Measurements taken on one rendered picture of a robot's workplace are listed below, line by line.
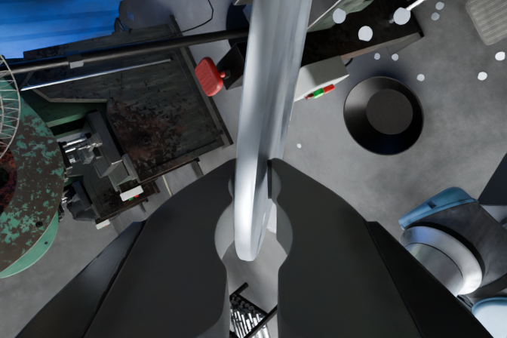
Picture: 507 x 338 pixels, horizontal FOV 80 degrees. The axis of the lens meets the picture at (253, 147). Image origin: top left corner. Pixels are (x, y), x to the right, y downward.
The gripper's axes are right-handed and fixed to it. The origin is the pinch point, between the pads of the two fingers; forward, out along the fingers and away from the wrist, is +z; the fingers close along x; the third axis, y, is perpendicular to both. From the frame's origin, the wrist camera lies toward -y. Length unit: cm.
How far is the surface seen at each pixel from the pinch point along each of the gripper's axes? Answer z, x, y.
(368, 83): 100, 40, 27
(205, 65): 50, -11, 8
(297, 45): 18.2, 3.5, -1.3
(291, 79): 17.2, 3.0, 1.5
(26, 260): 159, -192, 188
